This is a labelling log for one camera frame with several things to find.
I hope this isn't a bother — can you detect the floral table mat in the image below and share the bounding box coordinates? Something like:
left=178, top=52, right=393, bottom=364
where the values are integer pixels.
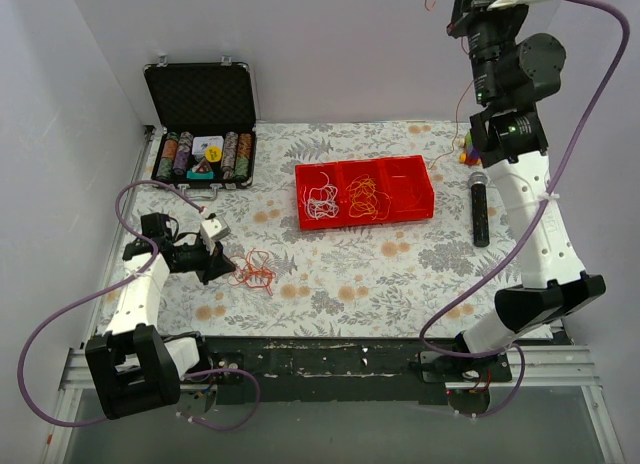
left=129, top=121, right=520, bottom=338

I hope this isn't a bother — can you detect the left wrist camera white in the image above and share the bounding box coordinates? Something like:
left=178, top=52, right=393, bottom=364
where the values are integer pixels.
left=199, top=213, right=230, bottom=255

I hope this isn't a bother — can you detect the white card deck box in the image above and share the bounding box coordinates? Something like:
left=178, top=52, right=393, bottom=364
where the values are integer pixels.
left=192, top=135, right=224, bottom=153

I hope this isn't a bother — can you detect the white cable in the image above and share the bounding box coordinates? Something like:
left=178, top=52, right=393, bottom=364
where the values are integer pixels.
left=298, top=171, right=344, bottom=221

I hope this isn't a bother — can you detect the red three-compartment tray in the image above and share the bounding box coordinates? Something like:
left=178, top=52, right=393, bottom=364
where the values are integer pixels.
left=295, top=155, right=435, bottom=231

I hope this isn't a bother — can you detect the black microphone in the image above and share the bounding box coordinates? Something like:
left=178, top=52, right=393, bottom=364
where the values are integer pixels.
left=468, top=172, right=490, bottom=248

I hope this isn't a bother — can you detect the black poker chip case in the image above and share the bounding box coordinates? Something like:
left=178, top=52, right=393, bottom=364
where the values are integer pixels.
left=143, top=58, right=257, bottom=190

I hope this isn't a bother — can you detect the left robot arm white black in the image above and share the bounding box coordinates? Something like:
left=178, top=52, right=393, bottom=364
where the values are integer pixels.
left=85, top=213, right=236, bottom=420

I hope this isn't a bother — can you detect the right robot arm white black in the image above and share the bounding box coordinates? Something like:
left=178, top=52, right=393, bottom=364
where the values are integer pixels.
left=447, top=0, right=606, bottom=382

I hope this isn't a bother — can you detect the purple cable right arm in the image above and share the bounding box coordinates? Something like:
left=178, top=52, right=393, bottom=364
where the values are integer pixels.
left=418, top=0, right=631, bottom=418

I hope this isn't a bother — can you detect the colourful toy block figure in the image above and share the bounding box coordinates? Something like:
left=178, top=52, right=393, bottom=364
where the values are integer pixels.
left=458, top=131, right=481, bottom=167

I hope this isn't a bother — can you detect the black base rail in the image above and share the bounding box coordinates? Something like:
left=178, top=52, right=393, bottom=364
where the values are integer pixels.
left=154, top=333, right=516, bottom=406

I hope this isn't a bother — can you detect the yellow round chip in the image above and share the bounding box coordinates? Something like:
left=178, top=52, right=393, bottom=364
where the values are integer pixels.
left=204, top=146, right=222, bottom=163

